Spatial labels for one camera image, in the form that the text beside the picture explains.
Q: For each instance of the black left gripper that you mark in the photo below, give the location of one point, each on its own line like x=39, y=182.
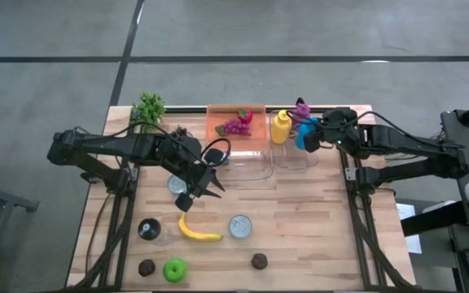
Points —
x=200, y=179

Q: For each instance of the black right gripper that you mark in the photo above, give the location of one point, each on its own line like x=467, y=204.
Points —
x=338, y=128

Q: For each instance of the blue plastic water bottle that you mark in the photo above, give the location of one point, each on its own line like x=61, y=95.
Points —
x=303, y=134

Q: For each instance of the magenta plastic water bottle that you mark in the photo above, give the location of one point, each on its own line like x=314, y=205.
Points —
x=301, y=110

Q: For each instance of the blue labelled tuna can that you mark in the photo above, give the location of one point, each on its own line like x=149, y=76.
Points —
x=240, y=226
x=175, y=184

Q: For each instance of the yellow plastic water bottle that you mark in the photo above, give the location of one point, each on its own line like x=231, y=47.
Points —
x=280, y=129

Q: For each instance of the clear bottle black cap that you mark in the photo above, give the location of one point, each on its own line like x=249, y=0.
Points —
x=149, y=230

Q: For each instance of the red toy strawberry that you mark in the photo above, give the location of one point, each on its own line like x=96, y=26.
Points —
x=246, y=116

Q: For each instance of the dark brown avocado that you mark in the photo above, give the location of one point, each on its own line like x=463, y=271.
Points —
x=147, y=268
x=259, y=261

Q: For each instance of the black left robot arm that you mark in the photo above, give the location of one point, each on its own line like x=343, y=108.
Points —
x=108, y=144

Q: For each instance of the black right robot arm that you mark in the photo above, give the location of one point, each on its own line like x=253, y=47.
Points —
x=405, y=142

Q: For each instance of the large clear plastic bin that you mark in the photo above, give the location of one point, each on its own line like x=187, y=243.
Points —
x=242, y=169

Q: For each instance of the yellow banana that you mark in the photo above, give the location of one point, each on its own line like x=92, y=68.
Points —
x=202, y=236

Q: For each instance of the small clear plastic bin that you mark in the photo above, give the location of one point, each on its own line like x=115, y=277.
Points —
x=291, y=160

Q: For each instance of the orange plastic board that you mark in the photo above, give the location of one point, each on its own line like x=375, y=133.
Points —
x=255, y=140

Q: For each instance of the purple toy grape bunch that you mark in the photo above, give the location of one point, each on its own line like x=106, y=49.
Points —
x=236, y=127

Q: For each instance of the green apple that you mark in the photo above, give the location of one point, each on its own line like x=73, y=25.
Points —
x=175, y=270

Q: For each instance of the green potted plant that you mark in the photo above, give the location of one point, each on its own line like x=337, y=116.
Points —
x=149, y=110

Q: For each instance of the white paper sheet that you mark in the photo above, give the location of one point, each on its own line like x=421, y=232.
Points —
x=405, y=211

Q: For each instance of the black side table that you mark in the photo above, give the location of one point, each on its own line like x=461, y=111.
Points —
x=456, y=122

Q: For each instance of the black stand beam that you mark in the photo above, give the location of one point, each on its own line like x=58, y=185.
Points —
x=430, y=219

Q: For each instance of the grey metal base plate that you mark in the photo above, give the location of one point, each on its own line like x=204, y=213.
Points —
x=349, y=175

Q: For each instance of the black aluminium table frame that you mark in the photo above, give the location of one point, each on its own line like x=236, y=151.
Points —
x=189, y=109

